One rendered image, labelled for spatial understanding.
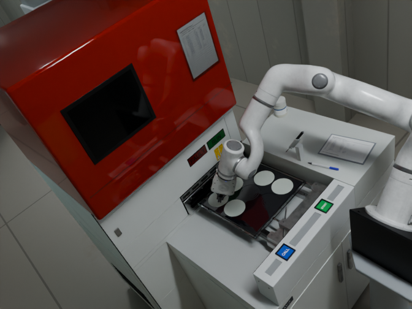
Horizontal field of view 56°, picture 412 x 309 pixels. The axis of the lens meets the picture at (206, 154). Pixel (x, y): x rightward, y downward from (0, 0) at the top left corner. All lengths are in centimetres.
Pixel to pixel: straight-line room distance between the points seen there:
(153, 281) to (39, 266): 167
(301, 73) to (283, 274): 72
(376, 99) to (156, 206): 99
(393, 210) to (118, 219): 105
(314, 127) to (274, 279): 84
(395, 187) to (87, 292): 227
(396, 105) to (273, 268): 72
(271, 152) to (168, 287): 86
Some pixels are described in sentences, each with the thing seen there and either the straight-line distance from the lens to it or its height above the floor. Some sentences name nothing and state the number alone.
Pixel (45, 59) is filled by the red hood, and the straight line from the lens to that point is 133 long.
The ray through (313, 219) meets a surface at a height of 96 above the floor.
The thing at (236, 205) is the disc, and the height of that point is 90.
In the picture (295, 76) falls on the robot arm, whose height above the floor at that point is 147.
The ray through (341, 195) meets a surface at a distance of 167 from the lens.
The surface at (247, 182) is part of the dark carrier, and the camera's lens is 187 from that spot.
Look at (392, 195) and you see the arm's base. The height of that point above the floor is 109.
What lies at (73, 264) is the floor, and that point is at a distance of 329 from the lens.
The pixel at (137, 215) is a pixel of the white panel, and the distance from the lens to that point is 170.
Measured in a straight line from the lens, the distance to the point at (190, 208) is 188.
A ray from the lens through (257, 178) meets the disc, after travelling 187.
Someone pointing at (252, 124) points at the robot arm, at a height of 133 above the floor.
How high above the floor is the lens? 221
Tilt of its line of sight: 38 degrees down
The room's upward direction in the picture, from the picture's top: 21 degrees counter-clockwise
